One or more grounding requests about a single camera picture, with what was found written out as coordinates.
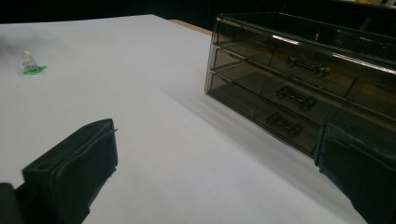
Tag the small clear green plastic clip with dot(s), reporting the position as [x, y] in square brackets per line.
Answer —
[31, 66]

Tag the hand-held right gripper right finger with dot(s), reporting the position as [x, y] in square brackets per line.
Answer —
[364, 174]

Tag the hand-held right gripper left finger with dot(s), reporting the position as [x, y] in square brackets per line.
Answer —
[77, 168]

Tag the smoky transparent drawer organizer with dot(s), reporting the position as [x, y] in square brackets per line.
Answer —
[311, 28]

